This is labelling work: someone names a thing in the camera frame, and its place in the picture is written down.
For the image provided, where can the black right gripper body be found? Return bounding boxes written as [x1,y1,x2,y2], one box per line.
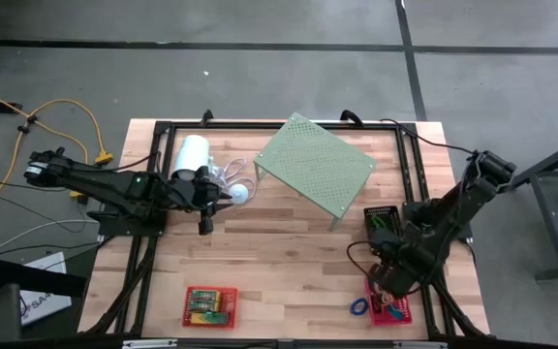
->
[368,227,433,298]

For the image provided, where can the grey floor cable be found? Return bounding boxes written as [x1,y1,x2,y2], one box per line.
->
[0,218,102,249]

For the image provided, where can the silver metal bracket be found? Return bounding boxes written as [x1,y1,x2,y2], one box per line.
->
[122,339,178,349]
[393,340,448,349]

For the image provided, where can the yellow extension cord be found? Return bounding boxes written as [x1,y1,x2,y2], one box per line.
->
[0,80,114,205]

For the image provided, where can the black floor cable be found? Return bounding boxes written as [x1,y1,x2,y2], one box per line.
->
[0,193,104,235]
[0,178,33,193]

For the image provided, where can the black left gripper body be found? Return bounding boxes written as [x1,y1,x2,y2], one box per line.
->
[170,166,222,237]

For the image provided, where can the white cylindrical desk lamp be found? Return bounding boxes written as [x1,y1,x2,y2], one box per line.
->
[174,134,211,183]

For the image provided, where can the black aluminium table frame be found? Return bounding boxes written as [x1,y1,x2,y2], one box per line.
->
[77,118,491,340]

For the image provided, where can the green perforated metal shelf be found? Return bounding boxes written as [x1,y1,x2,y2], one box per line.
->
[253,111,378,232]

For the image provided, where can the yellow green crayon box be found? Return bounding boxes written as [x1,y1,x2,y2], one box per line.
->
[190,312,232,325]

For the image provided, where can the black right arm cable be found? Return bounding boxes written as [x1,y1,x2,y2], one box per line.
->
[340,110,477,157]

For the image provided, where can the white dome-shaped puck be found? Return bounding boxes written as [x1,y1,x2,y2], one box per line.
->
[229,185,250,206]

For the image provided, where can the white round puck with cable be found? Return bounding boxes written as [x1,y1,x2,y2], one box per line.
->
[205,157,256,205]

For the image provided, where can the red plastic basket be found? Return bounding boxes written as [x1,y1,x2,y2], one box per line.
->
[364,278,414,327]

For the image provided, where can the black plastic basket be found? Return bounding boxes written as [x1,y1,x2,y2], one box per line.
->
[363,206,403,232]

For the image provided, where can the white printed sign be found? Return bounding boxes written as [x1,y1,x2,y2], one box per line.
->
[19,251,73,326]

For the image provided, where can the black side desk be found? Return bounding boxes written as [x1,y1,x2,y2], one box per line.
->
[0,259,89,343]

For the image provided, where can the orange plastic basket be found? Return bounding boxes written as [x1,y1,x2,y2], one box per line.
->
[181,285,239,330]

